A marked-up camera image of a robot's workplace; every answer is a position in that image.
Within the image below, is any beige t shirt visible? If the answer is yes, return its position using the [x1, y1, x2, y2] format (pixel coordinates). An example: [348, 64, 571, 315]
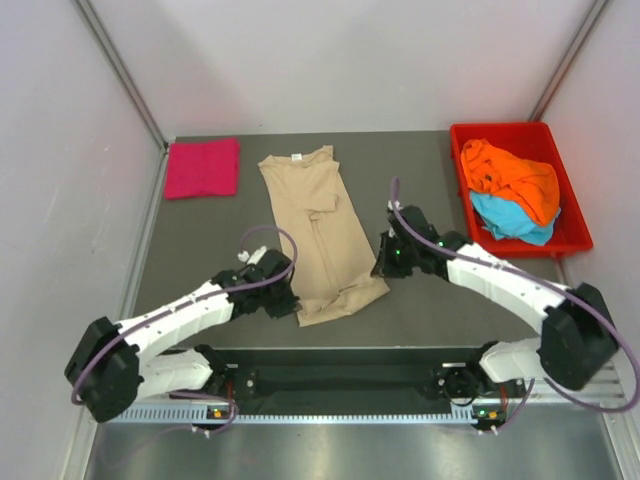
[258, 145, 389, 327]

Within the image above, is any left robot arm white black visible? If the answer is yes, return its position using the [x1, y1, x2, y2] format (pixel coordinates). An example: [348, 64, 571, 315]
[64, 247, 298, 423]

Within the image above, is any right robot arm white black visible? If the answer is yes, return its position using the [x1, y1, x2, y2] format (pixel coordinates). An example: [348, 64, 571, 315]
[371, 203, 619, 396]

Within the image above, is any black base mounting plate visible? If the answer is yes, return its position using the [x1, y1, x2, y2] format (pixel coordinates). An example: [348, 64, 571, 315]
[205, 347, 522, 400]

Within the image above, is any blue t shirt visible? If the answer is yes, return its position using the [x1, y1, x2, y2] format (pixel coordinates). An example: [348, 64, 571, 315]
[470, 192, 561, 246]

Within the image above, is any folded pink t shirt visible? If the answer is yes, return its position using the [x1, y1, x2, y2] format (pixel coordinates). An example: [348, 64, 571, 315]
[164, 138, 240, 200]

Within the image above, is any orange t shirt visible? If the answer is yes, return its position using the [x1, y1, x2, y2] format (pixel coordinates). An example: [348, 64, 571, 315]
[460, 139, 560, 227]

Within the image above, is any red plastic bin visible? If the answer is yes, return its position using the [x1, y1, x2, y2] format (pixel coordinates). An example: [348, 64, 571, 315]
[448, 121, 595, 260]

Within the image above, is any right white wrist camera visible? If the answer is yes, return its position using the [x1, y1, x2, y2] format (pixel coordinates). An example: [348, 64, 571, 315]
[387, 200, 402, 213]

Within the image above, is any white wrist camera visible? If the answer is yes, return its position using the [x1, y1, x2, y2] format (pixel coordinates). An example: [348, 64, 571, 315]
[237, 246, 268, 265]
[387, 200, 402, 213]

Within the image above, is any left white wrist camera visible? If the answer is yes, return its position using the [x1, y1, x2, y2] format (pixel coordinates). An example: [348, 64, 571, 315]
[237, 246, 268, 265]

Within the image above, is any grey slotted cable duct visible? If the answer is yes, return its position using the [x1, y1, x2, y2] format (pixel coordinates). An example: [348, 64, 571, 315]
[111, 401, 478, 425]

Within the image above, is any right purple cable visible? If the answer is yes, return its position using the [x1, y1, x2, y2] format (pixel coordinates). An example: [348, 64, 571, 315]
[389, 175, 640, 436]

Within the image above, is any purple cable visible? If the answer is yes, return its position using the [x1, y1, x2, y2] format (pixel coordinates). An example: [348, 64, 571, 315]
[389, 175, 640, 436]
[69, 224, 300, 469]

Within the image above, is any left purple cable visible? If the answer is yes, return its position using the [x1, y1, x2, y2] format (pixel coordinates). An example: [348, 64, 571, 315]
[69, 224, 300, 469]

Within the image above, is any aluminium rail profile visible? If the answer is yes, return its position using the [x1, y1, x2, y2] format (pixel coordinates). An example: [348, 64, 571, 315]
[530, 363, 625, 403]

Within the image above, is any right aluminium frame post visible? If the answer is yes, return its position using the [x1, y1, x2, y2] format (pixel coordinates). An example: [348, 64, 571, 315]
[528, 0, 613, 122]

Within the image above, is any aluminium frame post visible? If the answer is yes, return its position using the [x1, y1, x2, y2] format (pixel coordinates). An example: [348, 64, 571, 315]
[71, 0, 168, 152]
[528, 0, 613, 122]

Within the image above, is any left aluminium frame post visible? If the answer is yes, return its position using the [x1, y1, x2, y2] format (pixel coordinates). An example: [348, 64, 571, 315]
[71, 0, 168, 152]

